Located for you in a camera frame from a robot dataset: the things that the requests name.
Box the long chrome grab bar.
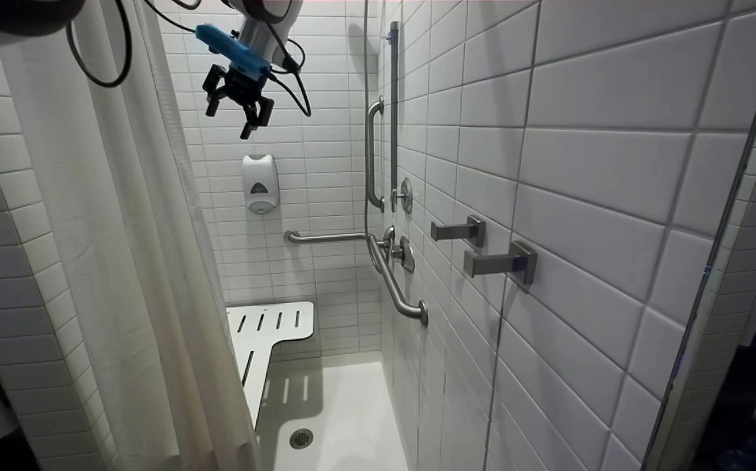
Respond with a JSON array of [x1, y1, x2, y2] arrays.
[[365, 234, 433, 331]]

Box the black looping cable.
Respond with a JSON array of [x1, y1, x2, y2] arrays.
[[67, 0, 137, 91]]

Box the round chrome valve with lever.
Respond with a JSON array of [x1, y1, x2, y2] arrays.
[[399, 179, 416, 217]]

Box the square chrome towel hook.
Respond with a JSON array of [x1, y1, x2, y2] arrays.
[[429, 214, 489, 252], [464, 242, 539, 291]]

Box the white slotted shower seat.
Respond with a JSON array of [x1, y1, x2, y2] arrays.
[[225, 298, 316, 430]]

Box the round floor drain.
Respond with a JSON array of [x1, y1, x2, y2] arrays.
[[289, 426, 316, 454]]

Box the chrome shower slide bar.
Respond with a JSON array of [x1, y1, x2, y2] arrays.
[[386, 22, 404, 211]]

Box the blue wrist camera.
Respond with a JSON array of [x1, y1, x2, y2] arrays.
[[195, 22, 273, 85]]

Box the short chrome grab bar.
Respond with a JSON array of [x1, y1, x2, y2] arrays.
[[284, 227, 370, 248]]

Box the small chrome hose outlet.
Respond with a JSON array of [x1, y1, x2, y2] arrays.
[[380, 222, 400, 260]]

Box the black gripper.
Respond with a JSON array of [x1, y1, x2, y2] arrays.
[[203, 65, 278, 141]]

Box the white dotted shower curtain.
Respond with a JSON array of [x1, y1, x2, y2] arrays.
[[0, 0, 261, 471]]

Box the chrome handheld shower rail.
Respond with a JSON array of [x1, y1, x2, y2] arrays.
[[358, 0, 380, 243]]

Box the white wall soap dispenser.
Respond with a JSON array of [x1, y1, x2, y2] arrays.
[[242, 153, 284, 217]]

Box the oval chrome valve red mark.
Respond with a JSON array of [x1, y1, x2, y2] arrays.
[[390, 234, 420, 274]]

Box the vertical chrome grab bar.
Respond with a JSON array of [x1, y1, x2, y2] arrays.
[[362, 100, 387, 214]]

